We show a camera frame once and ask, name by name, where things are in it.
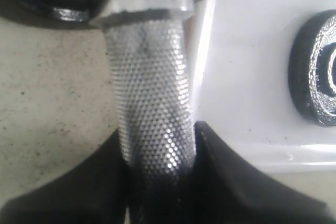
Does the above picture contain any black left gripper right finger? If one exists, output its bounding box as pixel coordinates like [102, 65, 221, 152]
[193, 121, 335, 223]

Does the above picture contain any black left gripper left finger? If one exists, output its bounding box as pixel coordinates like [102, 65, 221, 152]
[1, 131, 127, 223]

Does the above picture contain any chrome threaded dumbbell bar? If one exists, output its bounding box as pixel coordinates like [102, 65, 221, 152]
[93, 0, 196, 223]

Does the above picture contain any white rectangular plastic tray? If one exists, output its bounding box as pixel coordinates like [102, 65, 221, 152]
[192, 0, 335, 173]

